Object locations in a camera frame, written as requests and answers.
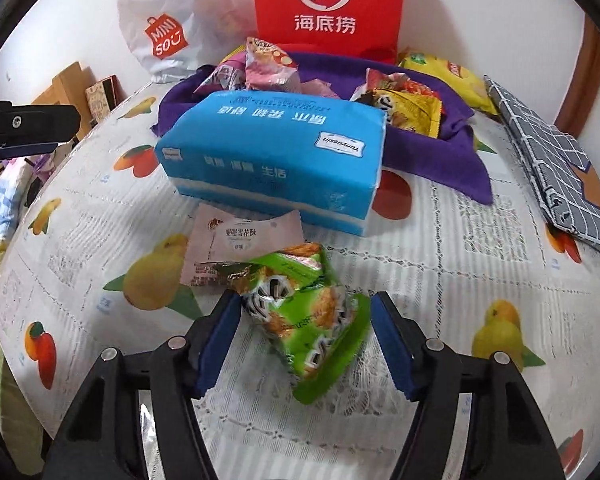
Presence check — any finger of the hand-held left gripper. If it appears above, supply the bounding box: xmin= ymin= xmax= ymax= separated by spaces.
xmin=0 ymin=101 xmax=81 ymax=165

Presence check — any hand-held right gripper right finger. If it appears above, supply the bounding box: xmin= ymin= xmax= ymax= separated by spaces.
xmin=370 ymin=291 xmax=566 ymax=480

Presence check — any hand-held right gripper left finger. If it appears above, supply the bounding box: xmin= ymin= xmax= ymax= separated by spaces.
xmin=41 ymin=290 xmax=243 ymax=480

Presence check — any green snack packet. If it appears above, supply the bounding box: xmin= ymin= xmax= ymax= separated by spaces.
xmin=215 ymin=242 xmax=372 ymax=406

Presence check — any pale pink snack packet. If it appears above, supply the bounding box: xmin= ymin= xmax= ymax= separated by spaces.
xmin=244 ymin=36 xmax=302 ymax=93

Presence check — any light wooden furniture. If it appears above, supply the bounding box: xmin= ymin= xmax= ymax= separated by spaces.
xmin=30 ymin=61 xmax=98 ymax=126

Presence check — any light checked cloth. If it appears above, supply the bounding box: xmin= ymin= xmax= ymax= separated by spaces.
xmin=0 ymin=160 xmax=33 ymax=281

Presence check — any white snack packet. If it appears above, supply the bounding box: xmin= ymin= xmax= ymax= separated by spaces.
xmin=180 ymin=203 xmax=306 ymax=288

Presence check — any white plastic bag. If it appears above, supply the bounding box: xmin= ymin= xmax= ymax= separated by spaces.
xmin=111 ymin=0 xmax=258 ymax=83

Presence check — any purple cloth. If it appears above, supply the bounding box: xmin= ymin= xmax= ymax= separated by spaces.
xmin=151 ymin=50 xmax=495 ymax=206

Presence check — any small yellow snack packet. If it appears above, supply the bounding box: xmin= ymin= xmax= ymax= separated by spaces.
xmin=217 ymin=45 xmax=248 ymax=66

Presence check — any blue tissue pack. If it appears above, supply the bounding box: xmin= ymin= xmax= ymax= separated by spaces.
xmin=155 ymin=91 xmax=387 ymax=238

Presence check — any yellow brown snack packet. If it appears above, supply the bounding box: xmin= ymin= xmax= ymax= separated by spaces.
xmin=361 ymin=87 xmax=445 ymax=137

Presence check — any grey checked star pouch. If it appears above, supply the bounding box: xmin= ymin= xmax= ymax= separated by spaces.
xmin=482 ymin=75 xmax=600 ymax=256

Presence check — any red paper bag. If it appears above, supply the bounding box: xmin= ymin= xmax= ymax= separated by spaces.
xmin=250 ymin=0 xmax=407 ymax=63

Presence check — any yellow chips bag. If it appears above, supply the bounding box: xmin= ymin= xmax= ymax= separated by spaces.
xmin=397 ymin=49 xmax=498 ymax=116

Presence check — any brown wooden door frame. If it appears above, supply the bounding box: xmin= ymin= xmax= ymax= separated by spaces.
xmin=555 ymin=12 xmax=600 ymax=136

